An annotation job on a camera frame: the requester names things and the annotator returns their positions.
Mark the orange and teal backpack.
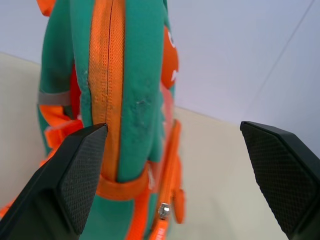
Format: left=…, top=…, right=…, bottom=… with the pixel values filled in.
left=0, top=0, right=187, bottom=240

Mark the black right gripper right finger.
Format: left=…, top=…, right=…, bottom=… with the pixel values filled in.
left=239, top=120, right=320, bottom=240

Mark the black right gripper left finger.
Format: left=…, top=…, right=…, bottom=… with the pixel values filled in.
left=0, top=123, right=109, bottom=240

